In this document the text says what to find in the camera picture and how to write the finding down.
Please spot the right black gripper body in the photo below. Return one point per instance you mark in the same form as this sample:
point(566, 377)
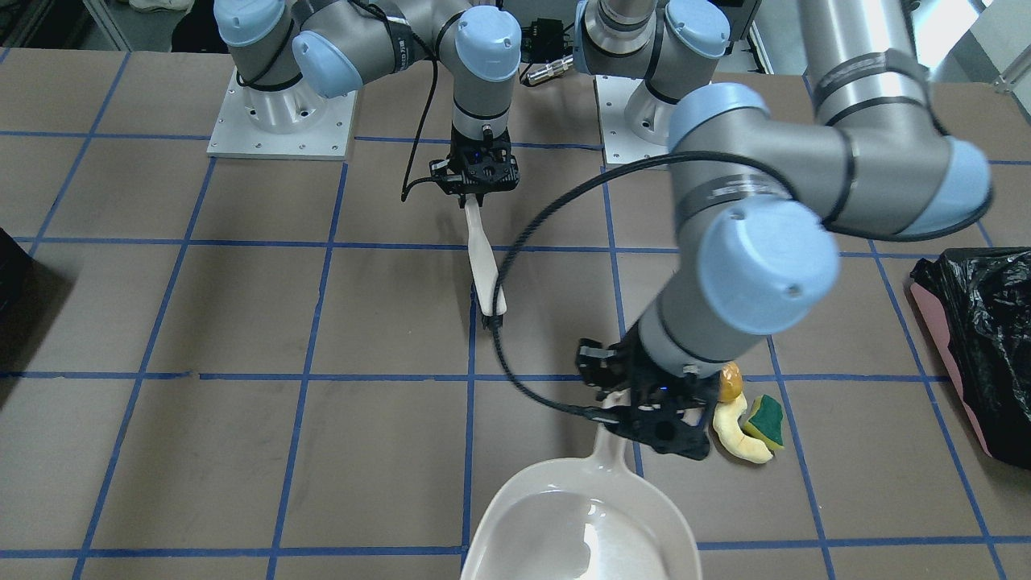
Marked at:
point(445, 171)

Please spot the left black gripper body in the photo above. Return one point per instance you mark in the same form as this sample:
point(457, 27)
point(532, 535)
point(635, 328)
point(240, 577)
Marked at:
point(620, 360)

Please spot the pale yellow curved toy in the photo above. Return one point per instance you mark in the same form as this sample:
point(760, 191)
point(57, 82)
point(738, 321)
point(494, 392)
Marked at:
point(733, 438)

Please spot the brown potato toy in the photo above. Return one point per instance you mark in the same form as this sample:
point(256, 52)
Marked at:
point(731, 383)

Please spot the white hand brush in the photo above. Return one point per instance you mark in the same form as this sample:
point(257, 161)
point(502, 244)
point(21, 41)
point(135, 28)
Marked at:
point(483, 265)

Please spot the white plastic dustpan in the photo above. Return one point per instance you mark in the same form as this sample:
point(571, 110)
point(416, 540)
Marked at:
point(582, 518)

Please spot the green yellow sponge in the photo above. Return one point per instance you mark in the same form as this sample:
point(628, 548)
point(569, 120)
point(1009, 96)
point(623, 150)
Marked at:
point(766, 421)

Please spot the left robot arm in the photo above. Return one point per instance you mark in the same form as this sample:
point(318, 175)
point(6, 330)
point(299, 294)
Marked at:
point(758, 204)

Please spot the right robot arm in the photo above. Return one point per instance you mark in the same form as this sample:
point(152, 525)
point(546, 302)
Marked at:
point(292, 58)

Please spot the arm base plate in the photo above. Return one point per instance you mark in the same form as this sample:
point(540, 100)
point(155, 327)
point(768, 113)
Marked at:
point(292, 124)
point(633, 122)

